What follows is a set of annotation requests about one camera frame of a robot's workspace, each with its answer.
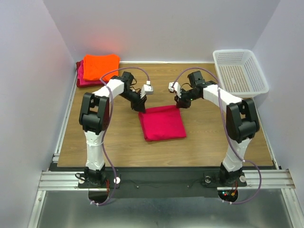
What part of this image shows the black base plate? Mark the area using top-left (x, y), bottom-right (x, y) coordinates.
top-left (76, 167), bottom-right (247, 200)

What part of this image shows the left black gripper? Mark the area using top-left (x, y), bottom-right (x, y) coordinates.
top-left (119, 89), bottom-right (146, 114)

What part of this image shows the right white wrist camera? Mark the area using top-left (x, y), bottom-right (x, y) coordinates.
top-left (168, 82), bottom-right (181, 98)

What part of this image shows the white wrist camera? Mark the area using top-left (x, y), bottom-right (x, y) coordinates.
top-left (168, 82), bottom-right (181, 98)
top-left (140, 80), bottom-right (154, 98)

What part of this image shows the folded orange t shirt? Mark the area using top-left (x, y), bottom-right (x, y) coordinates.
top-left (83, 54), bottom-right (120, 82)

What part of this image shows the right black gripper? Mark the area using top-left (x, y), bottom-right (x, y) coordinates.
top-left (174, 87), bottom-right (200, 109)

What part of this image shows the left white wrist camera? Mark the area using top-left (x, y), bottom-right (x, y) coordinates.
top-left (140, 80), bottom-right (154, 98)

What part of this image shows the white plastic basket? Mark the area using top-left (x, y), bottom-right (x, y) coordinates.
top-left (213, 49), bottom-right (269, 98)

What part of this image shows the crimson t shirt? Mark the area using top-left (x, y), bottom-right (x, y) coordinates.
top-left (138, 105), bottom-right (187, 142)

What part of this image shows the folded dark red t shirt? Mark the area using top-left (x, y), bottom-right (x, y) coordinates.
top-left (75, 61), bottom-right (105, 90)

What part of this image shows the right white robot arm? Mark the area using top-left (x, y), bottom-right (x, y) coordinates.
top-left (168, 68), bottom-right (260, 185)

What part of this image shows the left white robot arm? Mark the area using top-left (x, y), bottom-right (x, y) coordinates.
top-left (76, 72), bottom-right (153, 187)

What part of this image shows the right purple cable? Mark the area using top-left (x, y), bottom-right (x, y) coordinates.
top-left (172, 67), bottom-right (262, 205)

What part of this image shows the folded pink t shirt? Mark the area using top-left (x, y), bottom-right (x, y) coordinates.
top-left (76, 59), bottom-right (105, 87)

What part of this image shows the aluminium frame rail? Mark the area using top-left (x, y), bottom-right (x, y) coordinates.
top-left (28, 170), bottom-right (295, 228)

